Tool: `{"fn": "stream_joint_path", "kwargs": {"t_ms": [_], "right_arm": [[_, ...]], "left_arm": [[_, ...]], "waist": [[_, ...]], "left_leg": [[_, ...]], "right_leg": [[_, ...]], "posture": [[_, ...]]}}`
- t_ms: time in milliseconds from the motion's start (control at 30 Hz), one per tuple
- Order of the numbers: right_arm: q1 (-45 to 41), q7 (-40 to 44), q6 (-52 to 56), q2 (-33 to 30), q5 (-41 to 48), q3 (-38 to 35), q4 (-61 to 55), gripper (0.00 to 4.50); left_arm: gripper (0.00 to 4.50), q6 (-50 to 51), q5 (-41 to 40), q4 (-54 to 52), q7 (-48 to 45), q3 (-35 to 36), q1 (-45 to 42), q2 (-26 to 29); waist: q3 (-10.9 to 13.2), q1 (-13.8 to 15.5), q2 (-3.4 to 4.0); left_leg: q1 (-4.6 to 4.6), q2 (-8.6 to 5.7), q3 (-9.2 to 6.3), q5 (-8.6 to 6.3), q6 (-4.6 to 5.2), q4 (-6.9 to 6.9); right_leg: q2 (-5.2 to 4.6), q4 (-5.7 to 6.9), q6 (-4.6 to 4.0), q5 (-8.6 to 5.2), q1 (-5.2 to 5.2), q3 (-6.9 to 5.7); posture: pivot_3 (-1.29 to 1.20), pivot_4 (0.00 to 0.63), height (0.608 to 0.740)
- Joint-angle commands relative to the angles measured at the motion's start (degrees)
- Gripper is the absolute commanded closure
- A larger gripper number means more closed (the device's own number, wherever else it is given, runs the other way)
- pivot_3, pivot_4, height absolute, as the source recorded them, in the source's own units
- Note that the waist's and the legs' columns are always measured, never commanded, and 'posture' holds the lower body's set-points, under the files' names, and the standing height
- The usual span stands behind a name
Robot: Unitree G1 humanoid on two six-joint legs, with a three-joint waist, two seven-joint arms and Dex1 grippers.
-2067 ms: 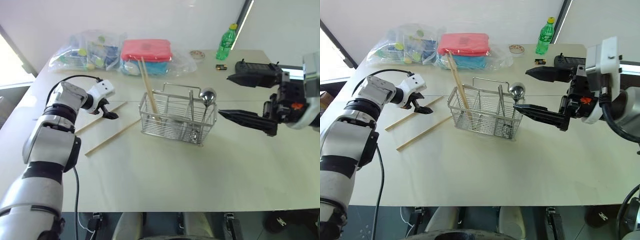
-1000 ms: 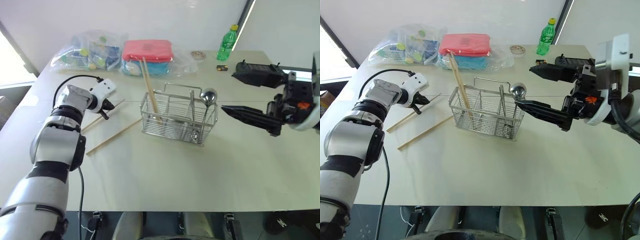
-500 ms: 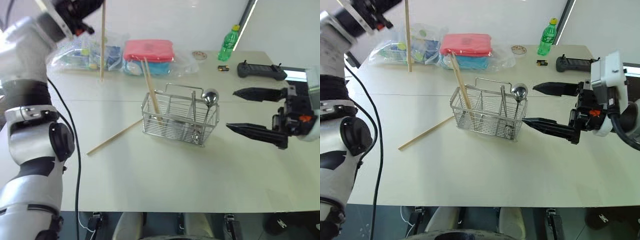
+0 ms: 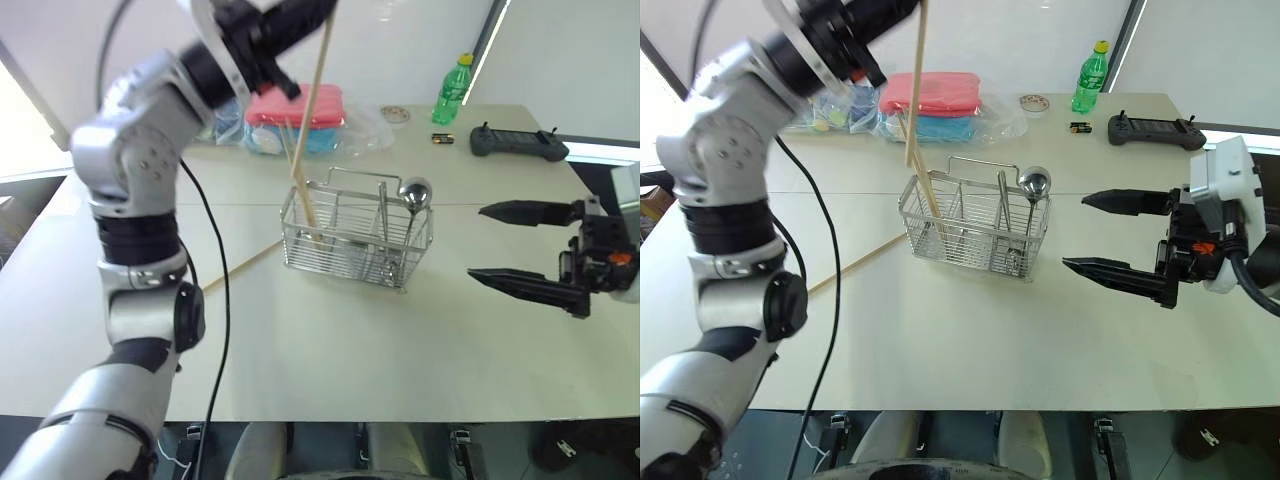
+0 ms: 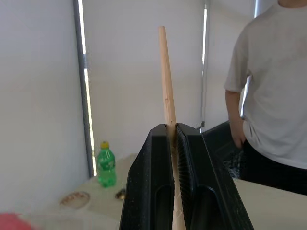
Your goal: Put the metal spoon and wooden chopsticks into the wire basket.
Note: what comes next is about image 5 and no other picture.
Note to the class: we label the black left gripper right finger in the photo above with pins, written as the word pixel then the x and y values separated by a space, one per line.
pixel 211 177

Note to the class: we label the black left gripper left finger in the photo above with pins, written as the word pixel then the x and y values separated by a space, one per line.
pixel 146 182

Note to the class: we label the wooden chopstick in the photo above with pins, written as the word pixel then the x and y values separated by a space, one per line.
pixel 167 79

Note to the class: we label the small brass bell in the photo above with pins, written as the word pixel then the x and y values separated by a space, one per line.
pixel 120 194

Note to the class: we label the black chair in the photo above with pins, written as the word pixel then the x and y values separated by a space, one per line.
pixel 221 146

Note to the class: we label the green plastic soda bottle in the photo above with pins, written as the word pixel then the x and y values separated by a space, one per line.
pixel 106 166

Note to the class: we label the person in white t-shirt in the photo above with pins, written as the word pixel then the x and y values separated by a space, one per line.
pixel 271 95

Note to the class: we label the red object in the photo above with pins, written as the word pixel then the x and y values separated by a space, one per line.
pixel 12 221

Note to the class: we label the grey window frame post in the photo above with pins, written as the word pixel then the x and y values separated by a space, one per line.
pixel 82 88

